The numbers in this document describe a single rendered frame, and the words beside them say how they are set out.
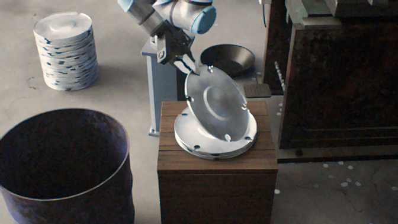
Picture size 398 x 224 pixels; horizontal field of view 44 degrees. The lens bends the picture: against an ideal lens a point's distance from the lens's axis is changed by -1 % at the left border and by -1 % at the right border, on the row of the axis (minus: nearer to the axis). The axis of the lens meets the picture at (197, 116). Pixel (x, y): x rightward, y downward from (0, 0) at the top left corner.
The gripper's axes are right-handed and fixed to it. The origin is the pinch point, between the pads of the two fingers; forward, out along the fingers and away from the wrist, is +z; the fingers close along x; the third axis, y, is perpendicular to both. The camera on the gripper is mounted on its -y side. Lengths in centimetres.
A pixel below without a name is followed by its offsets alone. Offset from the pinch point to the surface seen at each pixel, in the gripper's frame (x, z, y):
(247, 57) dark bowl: 39, 35, 100
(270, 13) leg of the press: 1, 17, 77
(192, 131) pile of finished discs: 12.6, 14.4, -7.3
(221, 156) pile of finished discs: 4.4, 24.4, -15.3
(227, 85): -0.8, 12.3, 8.4
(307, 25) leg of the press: -27.6, 17.6, 32.9
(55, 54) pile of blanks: 86, -37, 45
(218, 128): -0.1, 16.6, -11.8
